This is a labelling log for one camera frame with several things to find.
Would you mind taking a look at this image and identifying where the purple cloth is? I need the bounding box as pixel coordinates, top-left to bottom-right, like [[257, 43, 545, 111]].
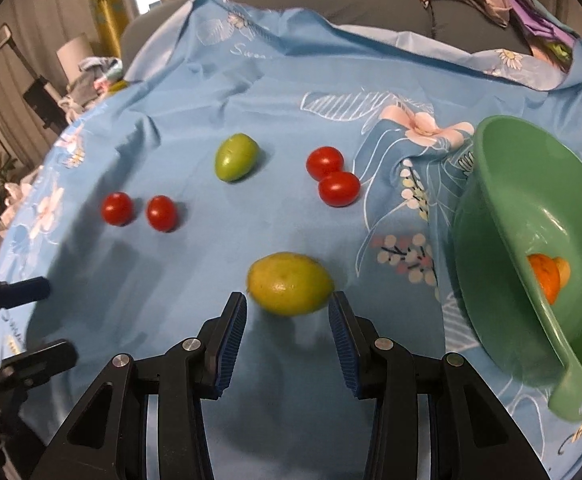
[[508, 0, 579, 48]]

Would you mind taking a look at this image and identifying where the red cherry tomato lower pair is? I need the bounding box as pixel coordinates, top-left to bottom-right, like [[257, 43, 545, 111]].
[[318, 171, 361, 207]]

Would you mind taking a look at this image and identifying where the red cherry tomato middle left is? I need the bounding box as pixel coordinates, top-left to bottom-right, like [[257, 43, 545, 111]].
[[146, 195, 178, 233]]

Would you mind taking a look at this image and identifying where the red cherry tomato pair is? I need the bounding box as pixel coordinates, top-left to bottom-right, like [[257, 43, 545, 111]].
[[318, 171, 361, 207], [305, 146, 344, 181]]

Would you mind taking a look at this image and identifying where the clothes heap at left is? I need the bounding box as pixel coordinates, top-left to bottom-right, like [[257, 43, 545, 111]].
[[59, 56, 126, 124]]

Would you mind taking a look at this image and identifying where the white paper roll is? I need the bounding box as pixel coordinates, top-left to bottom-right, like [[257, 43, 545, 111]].
[[56, 32, 93, 82]]

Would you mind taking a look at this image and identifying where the yellow-green fruit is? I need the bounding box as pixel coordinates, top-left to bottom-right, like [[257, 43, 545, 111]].
[[247, 252, 334, 318]]

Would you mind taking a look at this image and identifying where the red cherry tomato far left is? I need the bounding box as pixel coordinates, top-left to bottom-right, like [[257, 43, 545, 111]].
[[101, 192, 134, 226]]

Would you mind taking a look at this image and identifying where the green plum tomato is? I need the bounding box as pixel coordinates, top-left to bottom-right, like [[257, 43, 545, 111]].
[[214, 133, 259, 182]]

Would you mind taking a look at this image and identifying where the orange tangerine left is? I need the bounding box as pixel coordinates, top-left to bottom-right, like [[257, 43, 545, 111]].
[[528, 254, 561, 304]]

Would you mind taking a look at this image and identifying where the grey sofa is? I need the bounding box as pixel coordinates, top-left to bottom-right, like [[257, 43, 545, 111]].
[[119, 0, 543, 68]]

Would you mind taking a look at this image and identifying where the green plastic bowl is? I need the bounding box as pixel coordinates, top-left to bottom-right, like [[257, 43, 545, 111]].
[[453, 116, 582, 422]]

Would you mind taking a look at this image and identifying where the red cherry tomato upper pair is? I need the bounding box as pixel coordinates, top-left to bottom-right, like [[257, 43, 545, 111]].
[[305, 146, 344, 181]]

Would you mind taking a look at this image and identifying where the blue floral cloth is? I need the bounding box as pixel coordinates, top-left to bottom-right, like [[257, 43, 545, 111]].
[[0, 0, 582, 479]]

